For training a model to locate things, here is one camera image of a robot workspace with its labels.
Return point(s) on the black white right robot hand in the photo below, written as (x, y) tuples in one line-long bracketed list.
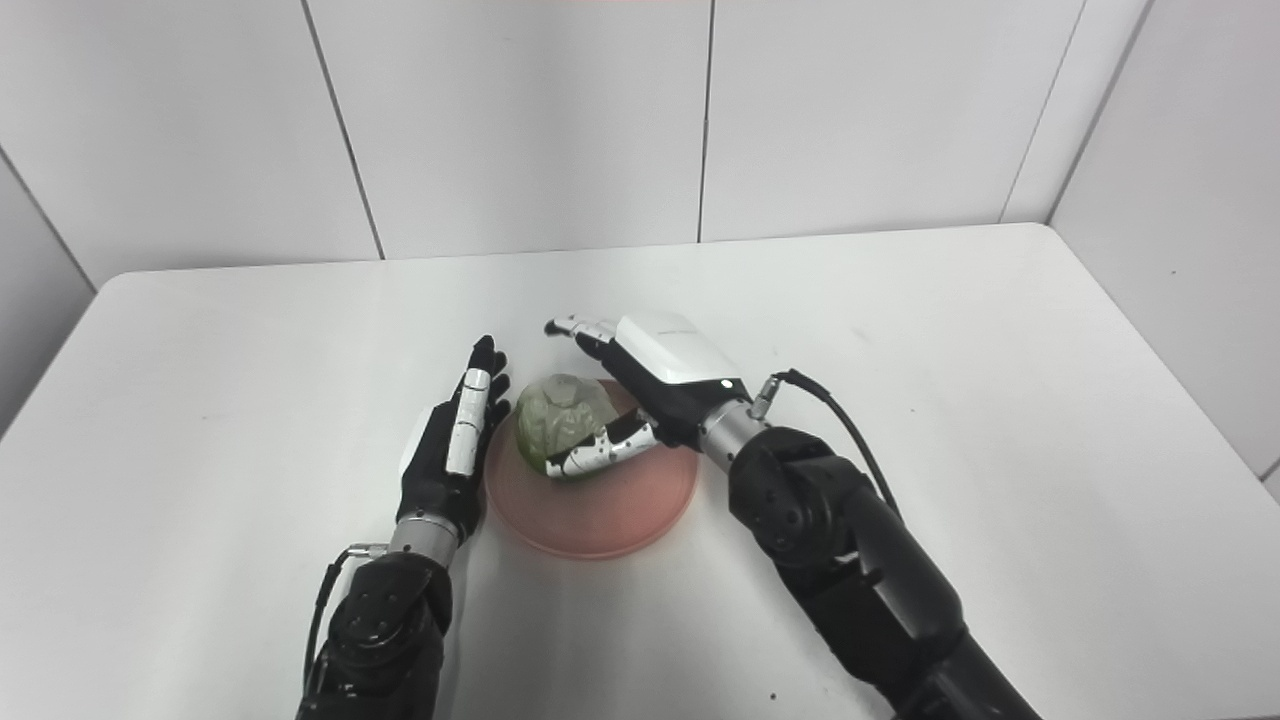
[(675, 365)]

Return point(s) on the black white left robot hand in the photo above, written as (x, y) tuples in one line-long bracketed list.
[(440, 480)]

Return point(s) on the green white cabbage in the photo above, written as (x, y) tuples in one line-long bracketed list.
[(560, 420)]

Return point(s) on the pink round plate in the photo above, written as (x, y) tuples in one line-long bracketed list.
[(600, 510)]

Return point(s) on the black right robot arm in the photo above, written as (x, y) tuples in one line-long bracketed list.
[(850, 540)]

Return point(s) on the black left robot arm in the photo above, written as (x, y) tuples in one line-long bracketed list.
[(385, 630)]

